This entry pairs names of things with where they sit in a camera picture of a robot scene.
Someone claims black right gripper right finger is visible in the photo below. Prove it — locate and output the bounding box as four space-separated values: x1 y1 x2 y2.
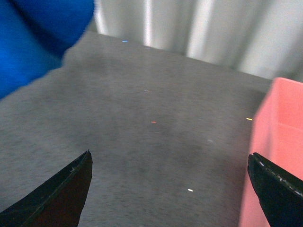
248 153 303 227

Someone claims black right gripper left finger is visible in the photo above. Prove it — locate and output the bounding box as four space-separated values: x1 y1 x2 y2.
0 151 92 227

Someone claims blue microfiber cloth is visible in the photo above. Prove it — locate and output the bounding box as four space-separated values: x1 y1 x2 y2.
0 0 95 98

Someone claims pink plastic bin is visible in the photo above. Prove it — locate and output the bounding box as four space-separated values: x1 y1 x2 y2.
239 78 303 227

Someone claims white pleated curtain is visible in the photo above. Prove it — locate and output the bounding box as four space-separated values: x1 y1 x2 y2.
94 0 303 81

